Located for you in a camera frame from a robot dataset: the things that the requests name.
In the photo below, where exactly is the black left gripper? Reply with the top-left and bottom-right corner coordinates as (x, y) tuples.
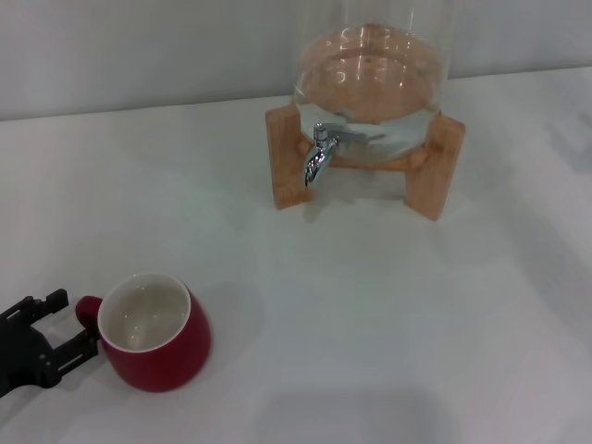
(0, 288), (101, 399)

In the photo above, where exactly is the red ceramic cup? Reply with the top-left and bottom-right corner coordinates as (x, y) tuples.
(75, 271), (213, 393)

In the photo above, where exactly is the chrome faucet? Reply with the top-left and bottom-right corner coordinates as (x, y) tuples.
(302, 122), (341, 189)

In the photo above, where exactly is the wooden dispenser stand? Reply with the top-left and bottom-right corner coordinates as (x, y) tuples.
(265, 104), (465, 224)

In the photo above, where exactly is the glass water dispenser jar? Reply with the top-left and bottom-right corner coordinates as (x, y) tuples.
(290, 0), (457, 156)

